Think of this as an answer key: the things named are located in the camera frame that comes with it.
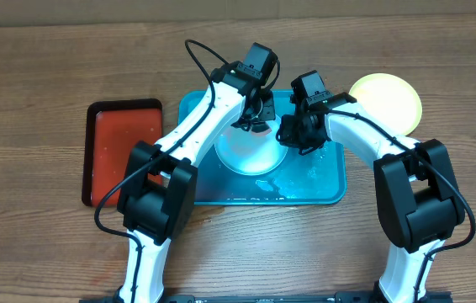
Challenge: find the light blue plate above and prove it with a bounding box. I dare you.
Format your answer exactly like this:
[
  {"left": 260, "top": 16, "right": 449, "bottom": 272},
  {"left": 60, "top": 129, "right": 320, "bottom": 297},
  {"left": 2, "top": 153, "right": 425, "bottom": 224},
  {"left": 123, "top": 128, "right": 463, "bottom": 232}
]
[{"left": 214, "top": 116, "right": 288, "bottom": 176}]

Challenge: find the green plate back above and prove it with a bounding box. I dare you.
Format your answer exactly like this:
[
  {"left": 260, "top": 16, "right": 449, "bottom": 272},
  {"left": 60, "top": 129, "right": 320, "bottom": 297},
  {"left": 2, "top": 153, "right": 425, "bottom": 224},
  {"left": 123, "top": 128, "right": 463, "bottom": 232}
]
[{"left": 350, "top": 73, "right": 422, "bottom": 136}]

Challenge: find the dark sponge with orange base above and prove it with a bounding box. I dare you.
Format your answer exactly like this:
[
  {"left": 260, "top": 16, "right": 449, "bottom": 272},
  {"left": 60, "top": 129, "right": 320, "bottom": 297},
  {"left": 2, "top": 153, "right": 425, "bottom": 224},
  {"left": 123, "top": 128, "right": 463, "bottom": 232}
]
[{"left": 251, "top": 122, "right": 271, "bottom": 133}]

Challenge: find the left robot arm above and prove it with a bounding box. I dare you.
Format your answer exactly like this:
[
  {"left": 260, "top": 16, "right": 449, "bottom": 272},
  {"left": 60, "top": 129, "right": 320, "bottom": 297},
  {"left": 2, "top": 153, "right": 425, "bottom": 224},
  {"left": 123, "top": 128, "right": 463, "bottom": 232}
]
[{"left": 114, "top": 43, "right": 280, "bottom": 302}]

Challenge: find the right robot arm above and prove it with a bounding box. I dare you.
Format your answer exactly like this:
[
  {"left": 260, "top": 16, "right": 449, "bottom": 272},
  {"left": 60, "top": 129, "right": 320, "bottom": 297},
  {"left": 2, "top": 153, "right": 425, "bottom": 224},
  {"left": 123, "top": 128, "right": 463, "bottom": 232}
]
[{"left": 276, "top": 71, "right": 471, "bottom": 302}]

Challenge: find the blue plastic tray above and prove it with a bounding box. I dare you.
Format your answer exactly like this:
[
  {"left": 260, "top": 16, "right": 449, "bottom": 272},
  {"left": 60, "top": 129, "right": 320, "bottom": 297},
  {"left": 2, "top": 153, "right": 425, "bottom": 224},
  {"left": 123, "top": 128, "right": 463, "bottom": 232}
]
[{"left": 195, "top": 90, "right": 346, "bottom": 205}]

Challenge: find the red and black tray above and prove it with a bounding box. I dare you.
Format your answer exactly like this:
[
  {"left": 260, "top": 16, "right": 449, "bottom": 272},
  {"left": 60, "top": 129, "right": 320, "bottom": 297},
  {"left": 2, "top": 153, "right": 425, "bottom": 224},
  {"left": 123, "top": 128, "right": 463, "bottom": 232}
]
[{"left": 82, "top": 98, "right": 163, "bottom": 207}]

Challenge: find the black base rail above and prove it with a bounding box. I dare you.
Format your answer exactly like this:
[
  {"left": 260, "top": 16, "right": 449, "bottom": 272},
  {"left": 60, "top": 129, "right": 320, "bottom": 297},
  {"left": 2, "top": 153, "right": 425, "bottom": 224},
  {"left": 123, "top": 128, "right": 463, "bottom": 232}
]
[{"left": 79, "top": 291, "right": 453, "bottom": 303}]

